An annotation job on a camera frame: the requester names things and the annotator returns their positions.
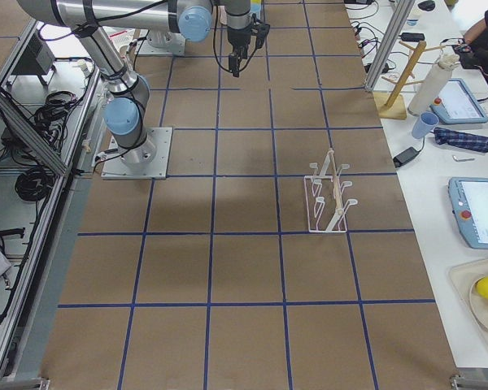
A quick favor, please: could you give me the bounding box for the black power adapter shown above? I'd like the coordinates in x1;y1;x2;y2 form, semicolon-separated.
392;147;420;168

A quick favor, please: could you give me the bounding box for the aluminium frame post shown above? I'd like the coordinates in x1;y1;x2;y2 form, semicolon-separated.
364;0;414;92

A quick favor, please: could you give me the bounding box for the blue plaid cloth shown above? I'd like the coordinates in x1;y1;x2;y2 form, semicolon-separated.
433;127;488;153

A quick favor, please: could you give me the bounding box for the cream tray on side table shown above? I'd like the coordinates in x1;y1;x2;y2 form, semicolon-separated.
449;258;488;347

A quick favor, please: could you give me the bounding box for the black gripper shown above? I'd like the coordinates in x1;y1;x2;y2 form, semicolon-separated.
227;24;252;77

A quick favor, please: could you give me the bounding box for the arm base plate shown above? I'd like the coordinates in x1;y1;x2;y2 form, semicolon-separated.
101;128;173;180

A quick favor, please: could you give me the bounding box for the blue teach pendant far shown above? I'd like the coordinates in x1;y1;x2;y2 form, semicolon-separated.
429;78;488;125

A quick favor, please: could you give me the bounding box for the blue teach pendant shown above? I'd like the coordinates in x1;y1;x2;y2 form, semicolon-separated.
429;78;488;125
448;177;488;249

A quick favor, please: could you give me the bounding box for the blue cup on side table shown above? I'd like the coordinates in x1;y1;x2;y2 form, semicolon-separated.
412;111;439;139

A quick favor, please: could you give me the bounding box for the white wire cup rack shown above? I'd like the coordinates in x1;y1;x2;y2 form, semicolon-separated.
303;148;358;233

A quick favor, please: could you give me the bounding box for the black cable bundle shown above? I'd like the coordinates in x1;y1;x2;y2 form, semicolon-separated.
15;166;54;203

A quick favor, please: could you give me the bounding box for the blue teach pendant near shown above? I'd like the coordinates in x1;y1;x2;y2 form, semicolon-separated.
448;177;488;249

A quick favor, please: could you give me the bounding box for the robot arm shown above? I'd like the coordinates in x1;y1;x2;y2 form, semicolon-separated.
19;1;270;165

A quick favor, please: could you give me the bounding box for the wooden mug tree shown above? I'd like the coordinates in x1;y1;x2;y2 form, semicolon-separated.
373;40;445;120

